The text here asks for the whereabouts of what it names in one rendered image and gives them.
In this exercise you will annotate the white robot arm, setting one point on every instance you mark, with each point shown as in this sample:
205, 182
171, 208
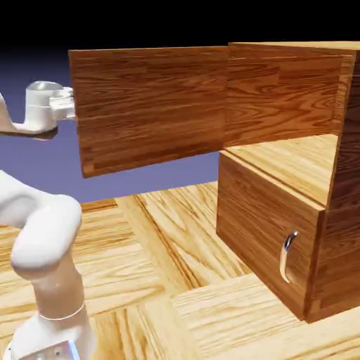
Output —
46, 230

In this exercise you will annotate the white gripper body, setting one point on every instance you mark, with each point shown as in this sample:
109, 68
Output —
66, 104

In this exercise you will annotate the large wooden cabinet door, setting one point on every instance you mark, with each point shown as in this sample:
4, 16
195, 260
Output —
146, 109

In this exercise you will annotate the wooden cabinet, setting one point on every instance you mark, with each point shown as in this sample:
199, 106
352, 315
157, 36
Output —
344, 225

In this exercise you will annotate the small wooden cabinet door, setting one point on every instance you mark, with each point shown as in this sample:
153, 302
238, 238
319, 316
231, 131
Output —
253, 219

